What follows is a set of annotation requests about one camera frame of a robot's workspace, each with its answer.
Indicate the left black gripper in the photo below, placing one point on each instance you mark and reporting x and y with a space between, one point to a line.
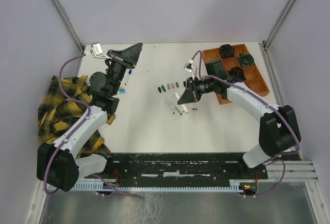
130 55

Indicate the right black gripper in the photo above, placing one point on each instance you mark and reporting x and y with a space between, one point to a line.
191 93

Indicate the black marker pen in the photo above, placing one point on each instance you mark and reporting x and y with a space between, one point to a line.
170 107

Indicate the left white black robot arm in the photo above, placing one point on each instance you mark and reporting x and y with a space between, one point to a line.
57 163

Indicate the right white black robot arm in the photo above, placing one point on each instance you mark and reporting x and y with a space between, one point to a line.
278 127

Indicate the black orange rolled sock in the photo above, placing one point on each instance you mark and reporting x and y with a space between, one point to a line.
237 72

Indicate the black rolled sock top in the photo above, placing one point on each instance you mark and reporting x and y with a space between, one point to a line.
226 51

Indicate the orange compartment tray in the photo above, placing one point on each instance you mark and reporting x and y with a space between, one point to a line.
237 61

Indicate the green blue rolled sock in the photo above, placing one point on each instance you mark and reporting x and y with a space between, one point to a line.
246 60

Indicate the yellow plaid cloth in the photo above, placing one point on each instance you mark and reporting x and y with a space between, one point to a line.
57 113

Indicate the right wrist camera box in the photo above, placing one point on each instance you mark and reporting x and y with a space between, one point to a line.
190 67

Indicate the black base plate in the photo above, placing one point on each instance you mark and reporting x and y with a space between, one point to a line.
188 169

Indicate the left aluminium frame post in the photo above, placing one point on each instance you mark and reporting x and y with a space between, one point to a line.
67 23

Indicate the aluminium frame post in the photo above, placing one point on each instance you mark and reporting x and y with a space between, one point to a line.
289 4
67 23

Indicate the white cable duct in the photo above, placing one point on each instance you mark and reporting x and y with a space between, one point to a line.
100 186

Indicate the right aluminium frame post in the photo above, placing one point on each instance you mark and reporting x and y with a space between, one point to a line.
289 4

